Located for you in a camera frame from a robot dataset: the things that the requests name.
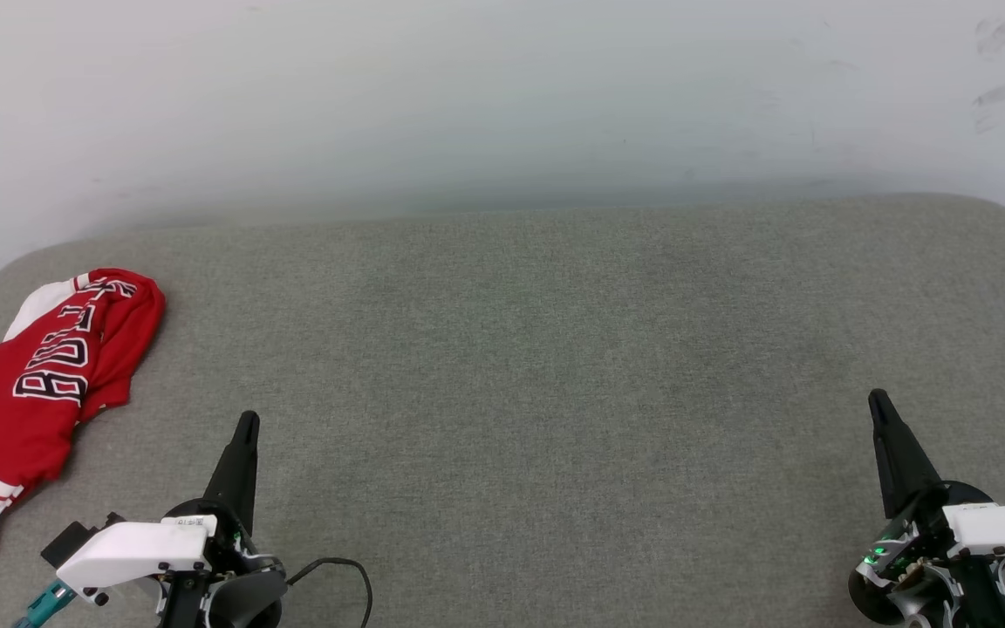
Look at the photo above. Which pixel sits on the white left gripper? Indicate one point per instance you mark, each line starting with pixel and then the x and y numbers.
pixel 136 549

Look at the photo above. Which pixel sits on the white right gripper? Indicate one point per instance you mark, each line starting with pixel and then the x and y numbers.
pixel 1004 528

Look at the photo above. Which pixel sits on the red white basketball jersey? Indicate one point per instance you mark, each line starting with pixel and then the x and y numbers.
pixel 5 410

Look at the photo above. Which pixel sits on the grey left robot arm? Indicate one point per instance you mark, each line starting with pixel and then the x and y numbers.
pixel 245 602

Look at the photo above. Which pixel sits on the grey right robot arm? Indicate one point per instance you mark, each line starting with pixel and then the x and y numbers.
pixel 978 602

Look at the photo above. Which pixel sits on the grey fabric sofa cushion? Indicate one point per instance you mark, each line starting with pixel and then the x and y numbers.
pixel 511 392

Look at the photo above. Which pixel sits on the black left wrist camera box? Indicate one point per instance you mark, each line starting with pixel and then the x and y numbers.
pixel 66 542

